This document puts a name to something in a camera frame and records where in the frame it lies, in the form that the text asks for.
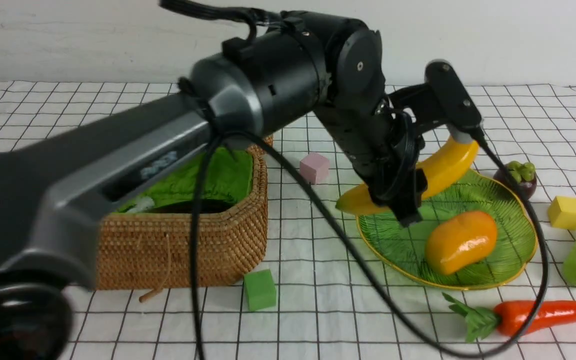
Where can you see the white black grid tablecloth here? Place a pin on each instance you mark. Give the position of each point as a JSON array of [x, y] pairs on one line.
[[326, 308]]

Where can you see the green glass leaf plate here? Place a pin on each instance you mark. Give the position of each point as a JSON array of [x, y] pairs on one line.
[[403, 248]]

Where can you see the yellow toy banana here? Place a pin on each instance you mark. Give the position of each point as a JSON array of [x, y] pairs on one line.
[[445, 167]]

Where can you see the woven rattan basket green lining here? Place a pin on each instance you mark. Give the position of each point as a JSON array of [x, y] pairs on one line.
[[152, 250]]

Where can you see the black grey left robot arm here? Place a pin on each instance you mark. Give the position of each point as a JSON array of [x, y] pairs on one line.
[[55, 193]]

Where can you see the orange yellow toy mango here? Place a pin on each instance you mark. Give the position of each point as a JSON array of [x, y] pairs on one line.
[[460, 241]]

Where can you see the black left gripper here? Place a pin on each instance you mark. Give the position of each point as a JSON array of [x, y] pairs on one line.
[[383, 150]]

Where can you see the dark purple toy mangosteen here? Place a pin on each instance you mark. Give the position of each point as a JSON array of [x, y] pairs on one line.
[[525, 174]]

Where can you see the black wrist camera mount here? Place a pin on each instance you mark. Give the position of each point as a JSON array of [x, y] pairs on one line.
[[441, 100]]

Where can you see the pink foam cube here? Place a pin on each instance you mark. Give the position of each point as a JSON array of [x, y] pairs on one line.
[[314, 168]]

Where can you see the yellow foam cube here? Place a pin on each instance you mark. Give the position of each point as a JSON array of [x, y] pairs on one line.
[[562, 213]]

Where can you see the green foam cube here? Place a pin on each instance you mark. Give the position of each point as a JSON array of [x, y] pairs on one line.
[[260, 290]]

